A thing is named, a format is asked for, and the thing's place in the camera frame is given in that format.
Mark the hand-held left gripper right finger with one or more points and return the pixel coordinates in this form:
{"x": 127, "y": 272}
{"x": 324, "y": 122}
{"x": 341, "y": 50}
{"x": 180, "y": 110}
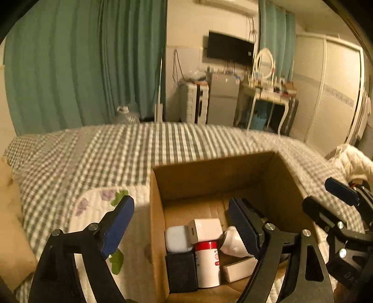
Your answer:
{"x": 242, "y": 230}

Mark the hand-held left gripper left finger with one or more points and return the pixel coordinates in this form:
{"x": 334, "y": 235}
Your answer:
{"x": 118, "y": 230}

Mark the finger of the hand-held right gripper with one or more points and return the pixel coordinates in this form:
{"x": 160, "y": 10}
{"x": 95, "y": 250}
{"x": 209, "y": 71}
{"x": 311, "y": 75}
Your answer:
{"x": 323, "y": 214}
{"x": 341, "y": 190}

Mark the white rounded device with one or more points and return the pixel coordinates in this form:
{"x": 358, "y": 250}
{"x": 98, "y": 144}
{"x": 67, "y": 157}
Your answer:
{"x": 233, "y": 246}

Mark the white power adapter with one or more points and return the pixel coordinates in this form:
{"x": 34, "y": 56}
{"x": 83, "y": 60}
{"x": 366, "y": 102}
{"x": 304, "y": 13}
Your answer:
{"x": 205, "y": 230}

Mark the small white box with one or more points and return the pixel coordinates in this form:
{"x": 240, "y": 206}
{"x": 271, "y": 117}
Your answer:
{"x": 237, "y": 269}

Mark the white bottle with red label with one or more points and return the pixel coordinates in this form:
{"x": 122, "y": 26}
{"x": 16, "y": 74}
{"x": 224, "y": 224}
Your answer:
{"x": 207, "y": 268}

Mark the light blue earbuds case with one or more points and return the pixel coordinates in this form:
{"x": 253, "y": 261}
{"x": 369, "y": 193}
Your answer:
{"x": 177, "y": 239}

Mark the brown cardboard box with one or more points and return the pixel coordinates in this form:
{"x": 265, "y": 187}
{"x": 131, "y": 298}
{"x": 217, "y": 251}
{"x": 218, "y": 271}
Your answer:
{"x": 209, "y": 177}

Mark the small black block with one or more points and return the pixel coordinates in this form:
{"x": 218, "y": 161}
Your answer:
{"x": 180, "y": 272}

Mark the floral quilted mat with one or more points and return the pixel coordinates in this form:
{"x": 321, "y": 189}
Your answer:
{"x": 93, "y": 221}

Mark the white puffer jacket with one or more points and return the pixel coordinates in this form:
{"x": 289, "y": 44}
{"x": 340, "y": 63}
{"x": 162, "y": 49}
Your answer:
{"x": 352, "y": 160}

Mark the white hanging cloth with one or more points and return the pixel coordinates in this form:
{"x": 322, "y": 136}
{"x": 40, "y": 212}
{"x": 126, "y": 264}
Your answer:
{"x": 365, "y": 116}

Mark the grey checkered bed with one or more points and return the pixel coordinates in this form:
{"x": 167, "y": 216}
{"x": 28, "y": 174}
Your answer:
{"x": 145, "y": 151}

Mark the dark checkered suitcase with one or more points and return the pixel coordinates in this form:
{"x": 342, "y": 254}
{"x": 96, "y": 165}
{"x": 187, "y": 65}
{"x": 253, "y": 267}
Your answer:
{"x": 290, "y": 116}

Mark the blue waste bin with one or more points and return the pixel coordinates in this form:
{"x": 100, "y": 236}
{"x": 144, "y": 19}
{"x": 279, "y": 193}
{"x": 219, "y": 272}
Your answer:
{"x": 259, "y": 121}

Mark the beige pillow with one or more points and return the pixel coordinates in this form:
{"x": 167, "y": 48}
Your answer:
{"x": 10, "y": 209}

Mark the clear water jug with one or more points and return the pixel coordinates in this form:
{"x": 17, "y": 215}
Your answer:
{"x": 126, "y": 116}

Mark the white dressing table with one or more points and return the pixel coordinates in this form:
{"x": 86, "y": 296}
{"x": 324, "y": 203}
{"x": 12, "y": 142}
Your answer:
{"x": 271, "y": 96}

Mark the small silver fridge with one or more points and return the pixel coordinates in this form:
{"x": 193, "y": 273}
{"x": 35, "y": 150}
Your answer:
{"x": 223, "y": 99}

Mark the white ribbed suitcase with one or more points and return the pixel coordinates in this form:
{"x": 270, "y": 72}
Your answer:
{"x": 192, "y": 102}

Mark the white oval vanity mirror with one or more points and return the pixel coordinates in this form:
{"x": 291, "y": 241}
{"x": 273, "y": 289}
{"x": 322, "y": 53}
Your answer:
{"x": 265, "y": 62}

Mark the clear plastic bag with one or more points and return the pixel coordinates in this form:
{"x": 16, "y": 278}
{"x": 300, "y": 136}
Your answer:
{"x": 195, "y": 75}

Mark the narrow green curtain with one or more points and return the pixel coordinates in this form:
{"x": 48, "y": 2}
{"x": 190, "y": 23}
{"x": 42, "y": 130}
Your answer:
{"x": 276, "y": 35}

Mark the green corner curtain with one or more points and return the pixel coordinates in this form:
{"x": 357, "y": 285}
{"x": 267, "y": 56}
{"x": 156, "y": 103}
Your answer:
{"x": 137, "y": 58}

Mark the wide green curtain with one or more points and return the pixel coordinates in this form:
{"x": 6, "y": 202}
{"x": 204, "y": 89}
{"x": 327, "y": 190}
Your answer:
{"x": 55, "y": 67}

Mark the white air conditioner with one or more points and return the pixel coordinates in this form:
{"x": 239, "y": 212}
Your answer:
{"x": 233, "y": 5}

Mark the black wall television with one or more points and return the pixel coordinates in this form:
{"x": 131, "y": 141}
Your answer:
{"x": 230, "y": 48}

